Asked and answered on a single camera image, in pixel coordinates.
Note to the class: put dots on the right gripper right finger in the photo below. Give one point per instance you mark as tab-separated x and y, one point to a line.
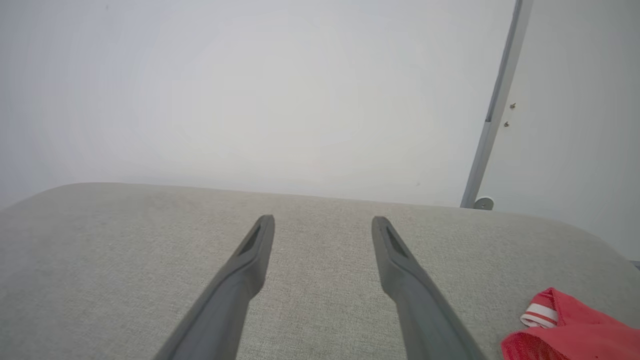
415	300

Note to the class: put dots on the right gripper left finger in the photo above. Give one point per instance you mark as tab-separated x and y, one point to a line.
235	295

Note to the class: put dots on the red t-shirt with white trim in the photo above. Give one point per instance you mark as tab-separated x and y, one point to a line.
575	335

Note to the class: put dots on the round white pole foot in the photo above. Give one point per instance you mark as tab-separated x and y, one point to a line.
484	203

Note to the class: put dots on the grey metal pole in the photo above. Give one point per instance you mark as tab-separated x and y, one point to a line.
495	105

